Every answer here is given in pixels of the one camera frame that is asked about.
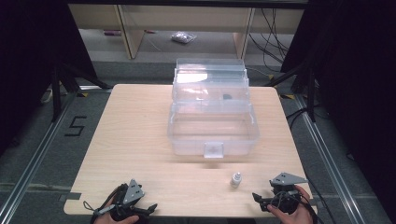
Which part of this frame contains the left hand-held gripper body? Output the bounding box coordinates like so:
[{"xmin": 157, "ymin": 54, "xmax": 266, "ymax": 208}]
[{"xmin": 108, "ymin": 178, "xmax": 147, "ymax": 222}]

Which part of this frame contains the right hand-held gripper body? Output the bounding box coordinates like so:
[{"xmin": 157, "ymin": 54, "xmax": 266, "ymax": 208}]
[{"xmin": 268, "ymin": 172, "xmax": 309, "ymax": 216}]

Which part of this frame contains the small white dropper bottle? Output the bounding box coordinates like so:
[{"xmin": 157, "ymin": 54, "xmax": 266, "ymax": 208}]
[{"xmin": 230, "ymin": 172, "xmax": 243, "ymax": 189}]

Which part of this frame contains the clear plastic storage box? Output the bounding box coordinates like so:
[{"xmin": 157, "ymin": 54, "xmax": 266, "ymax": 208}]
[{"xmin": 166, "ymin": 58, "xmax": 261, "ymax": 160}]

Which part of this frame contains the person's left hand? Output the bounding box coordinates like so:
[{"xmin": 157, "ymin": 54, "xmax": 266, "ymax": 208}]
[{"xmin": 92, "ymin": 203, "xmax": 140, "ymax": 224}]

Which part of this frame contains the person's right hand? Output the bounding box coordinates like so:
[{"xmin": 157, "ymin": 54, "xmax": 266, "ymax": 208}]
[{"xmin": 266, "ymin": 184, "xmax": 314, "ymax": 224}]

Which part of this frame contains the black metal stand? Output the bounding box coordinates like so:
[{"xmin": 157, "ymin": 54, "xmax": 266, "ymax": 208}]
[
  {"xmin": 263, "ymin": 60, "xmax": 318, "ymax": 123},
  {"xmin": 50, "ymin": 60, "xmax": 114, "ymax": 123}
]

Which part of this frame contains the black curtain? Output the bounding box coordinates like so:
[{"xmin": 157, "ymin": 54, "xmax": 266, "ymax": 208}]
[
  {"xmin": 279, "ymin": 0, "xmax": 396, "ymax": 223},
  {"xmin": 0, "ymin": 0, "xmax": 98, "ymax": 157}
]

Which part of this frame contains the clear plastic bag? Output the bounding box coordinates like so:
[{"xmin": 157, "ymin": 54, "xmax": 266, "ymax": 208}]
[{"xmin": 170, "ymin": 31, "xmax": 198, "ymax": 45}]

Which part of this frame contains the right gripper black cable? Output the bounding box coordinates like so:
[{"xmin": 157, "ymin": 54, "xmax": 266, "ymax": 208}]
[{"xmin": 303, "ymin": 175, "xmax": 332, "ymax": 224}]

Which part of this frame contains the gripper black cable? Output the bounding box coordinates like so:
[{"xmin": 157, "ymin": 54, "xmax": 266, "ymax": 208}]
[
  {"xmin": 303, "ymin": 175, "xmax": 332, "ymax": 224},
  {"xmin": 82, "ymin": 200, "xmax": 114, "ymax": 220}
]

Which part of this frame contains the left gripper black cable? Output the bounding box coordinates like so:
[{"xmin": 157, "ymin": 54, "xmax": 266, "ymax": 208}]
[{"xmin": 82, "ymin": 200, "xmax": 114, "ymax": 220}]

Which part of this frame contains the aluminium floor rail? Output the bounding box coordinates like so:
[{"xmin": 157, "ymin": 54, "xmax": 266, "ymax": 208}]
[
  {"xmin": 293, "ymin": 93, "xmax": 368, "ymax": 224},
  {"xmin": 0, "ymin": 92, "xmax": 78, "ymax": 224}
]

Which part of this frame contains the black floor cable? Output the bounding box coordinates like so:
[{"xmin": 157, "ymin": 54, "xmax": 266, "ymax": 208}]
[{"xmin": 285, "ymin": 104, "xmax": 326, "ymax": 130}]

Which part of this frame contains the white cable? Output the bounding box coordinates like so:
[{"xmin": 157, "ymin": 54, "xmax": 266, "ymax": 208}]
[{"xmin": 39, "ymin": 88, "xmax": 54, "ymax": 105}]

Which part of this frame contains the bundle of black floor cables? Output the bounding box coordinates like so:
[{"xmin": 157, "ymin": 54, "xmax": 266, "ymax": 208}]
[{"xmin": 247, "ymin": 7, "xmax": 295, "ymax": 73}]

